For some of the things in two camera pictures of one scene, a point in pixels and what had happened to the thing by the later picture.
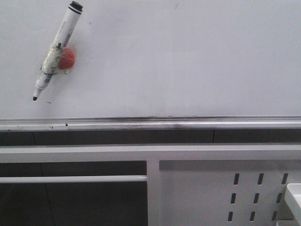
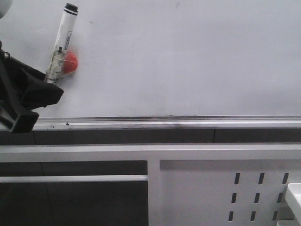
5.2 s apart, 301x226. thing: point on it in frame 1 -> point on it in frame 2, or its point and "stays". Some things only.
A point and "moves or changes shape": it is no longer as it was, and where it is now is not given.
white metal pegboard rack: x=230 y=184 stays
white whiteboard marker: x=51 y=61 moves or changes shape
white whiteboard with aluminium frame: x=154 y=65 stays
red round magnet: x=67 y=60 moves or changes shape
